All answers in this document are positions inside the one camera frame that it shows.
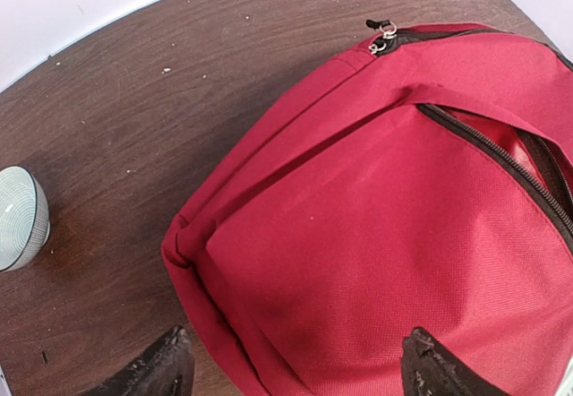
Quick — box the red student backpack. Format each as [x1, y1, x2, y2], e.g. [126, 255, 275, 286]
[162, 21, 572, 395]

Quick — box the pale green patterned ceramic bowl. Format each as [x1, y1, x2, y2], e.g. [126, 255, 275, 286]
[1, 166, 51, 272]

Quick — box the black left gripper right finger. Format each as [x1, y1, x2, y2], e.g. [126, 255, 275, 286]
[401, 327, 507, 396]

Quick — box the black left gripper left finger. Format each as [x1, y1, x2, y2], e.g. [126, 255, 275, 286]
[83, 326, 195, 396]

